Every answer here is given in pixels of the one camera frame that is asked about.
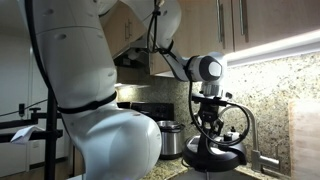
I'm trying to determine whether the black stove back panel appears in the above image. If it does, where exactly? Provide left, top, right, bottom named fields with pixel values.
left=116, top=101, right=175, bottom=123

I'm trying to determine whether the under-cabinet light strip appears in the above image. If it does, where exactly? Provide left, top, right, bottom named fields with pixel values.
left=224, top=29, right=320, bottom=68

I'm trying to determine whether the silver gooseneck faucet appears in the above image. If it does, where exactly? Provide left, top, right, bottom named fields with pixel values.
left=218, top=103, right=281, bottom=174

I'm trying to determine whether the stainless steel cooker pot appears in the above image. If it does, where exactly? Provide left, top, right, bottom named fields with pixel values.
left=156, top=120, right=186, bottom=160

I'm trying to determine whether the long metal cabinet handle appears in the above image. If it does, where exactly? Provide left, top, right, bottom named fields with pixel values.
left=216, top=0, right=226, bottom=50
left=239, top=0, right=250, bottom=44

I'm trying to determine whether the black cooker lid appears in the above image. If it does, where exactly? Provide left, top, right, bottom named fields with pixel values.
left=182, top=131, right=249, bottom=174

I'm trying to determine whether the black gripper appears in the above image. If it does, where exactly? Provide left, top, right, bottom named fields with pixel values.
left=198, top=101, right=225, bottom=138

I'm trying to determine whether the wooden cutting board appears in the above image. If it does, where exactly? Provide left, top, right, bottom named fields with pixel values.
left=288, top=98, right=320, bottom=180

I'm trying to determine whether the wooden upper cabinet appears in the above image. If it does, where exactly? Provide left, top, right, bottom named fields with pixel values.
left=99, top=0, right=320, bottom=77

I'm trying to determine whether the white paper tag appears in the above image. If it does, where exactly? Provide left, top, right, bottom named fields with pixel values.
left=9, top=125, right=45, bottom=146

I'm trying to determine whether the thin wire with black clip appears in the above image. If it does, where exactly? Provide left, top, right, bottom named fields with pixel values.
left=0, top=98, right=49, bottom=118

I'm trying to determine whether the thick black cable hose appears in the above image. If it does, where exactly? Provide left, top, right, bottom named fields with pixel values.
left=23, top=0, right=58, bottom=98

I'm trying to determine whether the stainless steel sink basin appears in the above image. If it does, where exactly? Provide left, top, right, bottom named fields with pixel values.
left=169, top=166, right=264, bottom=180

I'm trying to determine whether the black metal stand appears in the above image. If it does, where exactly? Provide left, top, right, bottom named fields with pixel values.
left=0, top=89, right=64, bottom=180

